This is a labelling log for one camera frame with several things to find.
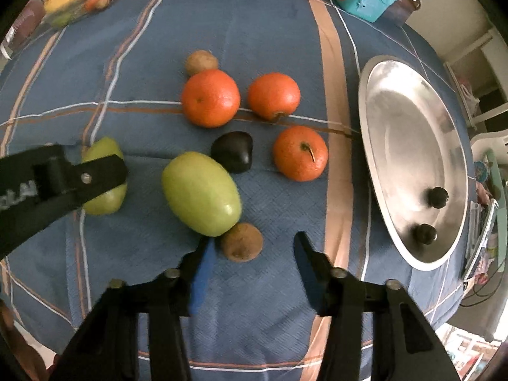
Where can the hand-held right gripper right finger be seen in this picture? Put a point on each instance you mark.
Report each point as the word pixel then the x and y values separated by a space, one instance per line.
pixel 307 276

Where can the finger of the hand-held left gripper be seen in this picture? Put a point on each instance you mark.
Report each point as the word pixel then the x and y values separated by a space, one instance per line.
pixel 95 174

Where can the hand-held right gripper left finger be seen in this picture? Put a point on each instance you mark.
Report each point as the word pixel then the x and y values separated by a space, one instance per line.
pixel 202 276

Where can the small green mango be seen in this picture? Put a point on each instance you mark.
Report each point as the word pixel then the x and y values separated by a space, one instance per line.
pixel 104 202

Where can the brown kiwi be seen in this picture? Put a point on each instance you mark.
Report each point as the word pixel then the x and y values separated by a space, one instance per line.
pixel 241 243
pixel 201 62

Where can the large green mango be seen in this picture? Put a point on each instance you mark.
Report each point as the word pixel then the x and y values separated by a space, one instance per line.
pixel 201 193

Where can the orange with long stem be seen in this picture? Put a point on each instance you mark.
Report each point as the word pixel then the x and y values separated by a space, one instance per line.
pixel 300 154

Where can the small dark plum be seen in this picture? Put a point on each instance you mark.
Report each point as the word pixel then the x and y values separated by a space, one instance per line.
pixel 424 233
pixel 437 197

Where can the dark avocado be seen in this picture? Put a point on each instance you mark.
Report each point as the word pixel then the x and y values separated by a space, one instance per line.
pixel 233 153

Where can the large orange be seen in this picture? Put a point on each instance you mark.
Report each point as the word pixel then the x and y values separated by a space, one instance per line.
pixel 210 98

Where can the white oval plate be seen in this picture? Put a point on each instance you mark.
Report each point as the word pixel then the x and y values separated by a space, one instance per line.
pixel 408 143

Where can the orange with short stem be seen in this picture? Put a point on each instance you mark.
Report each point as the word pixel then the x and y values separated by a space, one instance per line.
pixel 274 96

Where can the blue plaid tablecloth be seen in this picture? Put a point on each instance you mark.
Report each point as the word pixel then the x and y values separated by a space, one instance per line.
pixel 158 39

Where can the small orange fruit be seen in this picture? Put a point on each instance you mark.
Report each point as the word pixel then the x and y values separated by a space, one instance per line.
pixel 95 2

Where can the white shelf frame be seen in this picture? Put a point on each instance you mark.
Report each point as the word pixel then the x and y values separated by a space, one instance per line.
pixel 482 43

